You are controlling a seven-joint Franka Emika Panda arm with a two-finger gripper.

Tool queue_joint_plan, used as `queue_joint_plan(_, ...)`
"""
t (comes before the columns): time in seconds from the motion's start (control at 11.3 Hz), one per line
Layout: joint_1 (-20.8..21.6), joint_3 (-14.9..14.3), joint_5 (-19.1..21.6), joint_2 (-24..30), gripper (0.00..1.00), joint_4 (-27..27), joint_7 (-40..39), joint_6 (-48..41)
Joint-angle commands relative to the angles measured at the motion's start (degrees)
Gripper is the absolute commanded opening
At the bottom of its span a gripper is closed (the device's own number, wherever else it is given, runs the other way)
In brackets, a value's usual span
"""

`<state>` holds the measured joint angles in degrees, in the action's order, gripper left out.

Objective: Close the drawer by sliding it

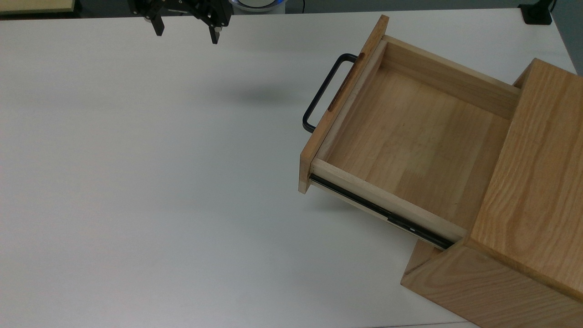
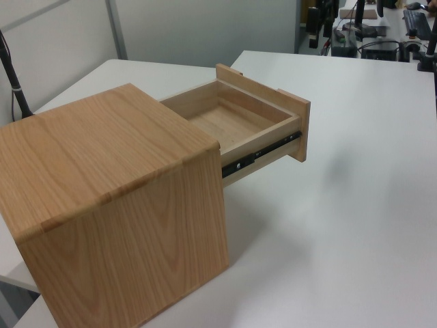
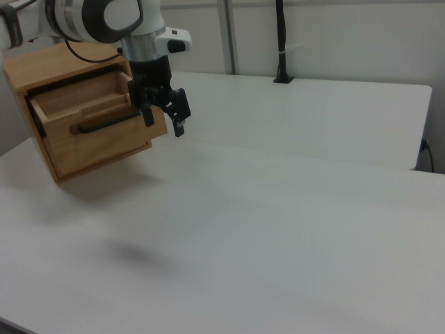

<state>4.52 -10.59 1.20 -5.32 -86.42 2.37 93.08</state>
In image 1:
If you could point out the yellowish flat board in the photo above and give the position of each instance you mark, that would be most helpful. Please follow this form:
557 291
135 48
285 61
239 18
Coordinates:
36 5

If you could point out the wooden drawer cabinet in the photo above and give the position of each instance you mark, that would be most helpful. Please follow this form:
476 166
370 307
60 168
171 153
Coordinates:
537 159

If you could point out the black clamp mount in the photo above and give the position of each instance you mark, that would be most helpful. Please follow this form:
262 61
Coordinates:
536 12

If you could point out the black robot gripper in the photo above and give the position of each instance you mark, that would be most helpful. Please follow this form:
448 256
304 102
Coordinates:
182 3

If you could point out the black metal drawer slide rail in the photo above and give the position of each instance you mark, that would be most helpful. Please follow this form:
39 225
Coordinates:
410 226

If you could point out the wooden sliding drawer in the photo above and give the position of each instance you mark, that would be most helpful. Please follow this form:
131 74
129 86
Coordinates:
419 136

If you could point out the white and blue robot base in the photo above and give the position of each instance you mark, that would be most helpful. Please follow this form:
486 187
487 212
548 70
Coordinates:
257 4

